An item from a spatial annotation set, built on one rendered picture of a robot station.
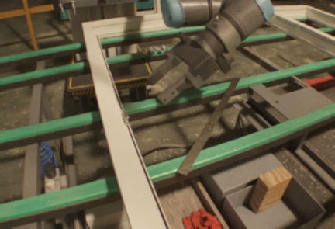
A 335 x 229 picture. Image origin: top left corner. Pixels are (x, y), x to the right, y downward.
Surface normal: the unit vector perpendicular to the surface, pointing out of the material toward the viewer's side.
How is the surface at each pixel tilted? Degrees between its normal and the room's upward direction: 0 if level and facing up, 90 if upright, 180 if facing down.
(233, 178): 0
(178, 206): 0
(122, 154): 0
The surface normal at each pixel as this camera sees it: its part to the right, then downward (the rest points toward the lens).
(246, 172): 0.00, -0.83
